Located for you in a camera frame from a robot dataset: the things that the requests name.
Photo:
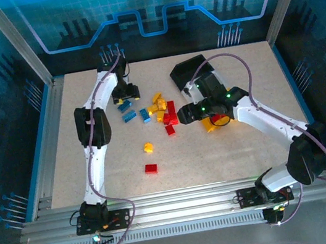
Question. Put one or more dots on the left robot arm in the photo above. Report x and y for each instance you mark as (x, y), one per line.
(95, 167)

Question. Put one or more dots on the yellow lego brick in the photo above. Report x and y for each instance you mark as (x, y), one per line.
(160, 116)
(157, 96)
(152, 109)
(162, 104)
(148, 147)

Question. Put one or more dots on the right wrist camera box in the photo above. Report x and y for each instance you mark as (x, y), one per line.
(192, 89)

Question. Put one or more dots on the red lego brick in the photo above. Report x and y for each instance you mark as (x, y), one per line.
(151, 168)
(221, 116)
(170, 129)
(166, 119)
(171, 109)

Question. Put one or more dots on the black plastic bin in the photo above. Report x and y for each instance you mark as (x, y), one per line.
(183, 73)

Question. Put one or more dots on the blue lego brick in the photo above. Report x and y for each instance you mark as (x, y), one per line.
(144, 115)
(129, 116)
(124, 106)

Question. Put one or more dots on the aluminium side rail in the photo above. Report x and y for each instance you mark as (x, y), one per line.
(49, 141)

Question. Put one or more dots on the yellow plastic bin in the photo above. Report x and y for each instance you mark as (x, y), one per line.
(209, 125)

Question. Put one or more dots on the small black electronics box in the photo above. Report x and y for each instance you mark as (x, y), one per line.
(99, 239)
(272, 215)

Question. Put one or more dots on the aluminium frame rail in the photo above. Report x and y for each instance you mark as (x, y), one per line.
(180, 203)

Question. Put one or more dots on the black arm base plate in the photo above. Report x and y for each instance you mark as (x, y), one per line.
(247, 197)
(120, 220)

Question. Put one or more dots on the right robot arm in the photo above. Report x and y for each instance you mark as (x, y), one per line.
(269, 120)

